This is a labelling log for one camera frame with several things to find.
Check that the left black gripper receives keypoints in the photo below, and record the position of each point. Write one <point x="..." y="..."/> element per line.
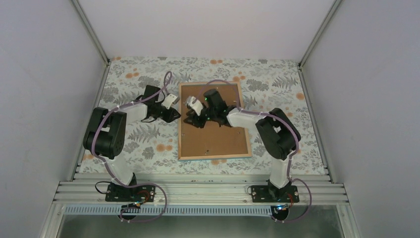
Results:
<point x="173" y="112"/>

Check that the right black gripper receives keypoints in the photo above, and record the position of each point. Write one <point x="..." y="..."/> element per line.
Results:
<point x="197" y="122"/>

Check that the brown backing board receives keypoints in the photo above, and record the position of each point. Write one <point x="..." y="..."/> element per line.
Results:
<point x="213" y="131"/>

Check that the teal and wood picture frame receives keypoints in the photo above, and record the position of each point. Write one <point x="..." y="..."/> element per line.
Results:
<point x="182" y="157"/>

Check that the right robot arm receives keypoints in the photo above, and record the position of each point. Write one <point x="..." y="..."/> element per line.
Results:
<point x="279" y="136"/>

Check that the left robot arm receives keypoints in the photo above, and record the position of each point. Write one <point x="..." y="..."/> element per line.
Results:
<point x="105" y="135"/>

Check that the floral patterned table mat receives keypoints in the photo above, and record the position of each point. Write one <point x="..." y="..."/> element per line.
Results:
<point x="151" y="147"/>

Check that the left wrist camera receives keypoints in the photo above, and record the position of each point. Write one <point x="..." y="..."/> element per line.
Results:
<point x="170" y="100"/>

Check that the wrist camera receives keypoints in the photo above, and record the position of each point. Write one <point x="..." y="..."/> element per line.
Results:
<point x="194" y="104"/>
<point x="170" y="100"/>

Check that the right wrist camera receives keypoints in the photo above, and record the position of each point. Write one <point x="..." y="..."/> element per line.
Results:
<point x="194" y="104"/>

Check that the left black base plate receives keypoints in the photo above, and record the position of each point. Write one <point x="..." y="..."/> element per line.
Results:
<point x="117" y="193"/>

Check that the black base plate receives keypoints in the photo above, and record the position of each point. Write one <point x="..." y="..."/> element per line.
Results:
<point x="261" y="194"/>
<point x="117" y="193"/>

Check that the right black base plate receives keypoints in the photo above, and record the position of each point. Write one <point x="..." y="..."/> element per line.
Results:
<point x="261" y="194"/>

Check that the aluminium rail base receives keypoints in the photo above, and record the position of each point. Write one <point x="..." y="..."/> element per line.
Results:
<point x="203" y="189"/>

